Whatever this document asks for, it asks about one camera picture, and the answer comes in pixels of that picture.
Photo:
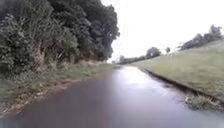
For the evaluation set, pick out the wet grey asphalt path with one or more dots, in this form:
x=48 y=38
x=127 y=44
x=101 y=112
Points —
x=116 y=100

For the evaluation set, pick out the row of distant trees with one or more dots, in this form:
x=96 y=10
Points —
x=151 y=53

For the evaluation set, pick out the dense wood of dark trees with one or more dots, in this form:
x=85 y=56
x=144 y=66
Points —
x=50 y=30

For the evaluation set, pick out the grass verge with dry leaves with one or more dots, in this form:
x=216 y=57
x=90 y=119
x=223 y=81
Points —
x=36 y=81

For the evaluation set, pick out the grassy embankment slope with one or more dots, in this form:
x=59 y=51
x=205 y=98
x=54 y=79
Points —
x=193 y=66

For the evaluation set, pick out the trees on embankment top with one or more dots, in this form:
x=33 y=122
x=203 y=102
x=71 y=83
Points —
x=203 y=39

